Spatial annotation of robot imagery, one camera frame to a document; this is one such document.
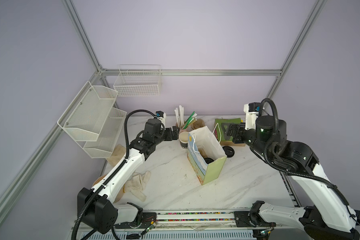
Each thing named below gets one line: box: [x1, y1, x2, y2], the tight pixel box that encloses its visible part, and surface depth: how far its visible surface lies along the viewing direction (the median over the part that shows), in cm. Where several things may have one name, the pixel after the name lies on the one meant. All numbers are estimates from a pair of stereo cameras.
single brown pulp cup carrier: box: [198, 148, 208, 159], surface depth 97 cm
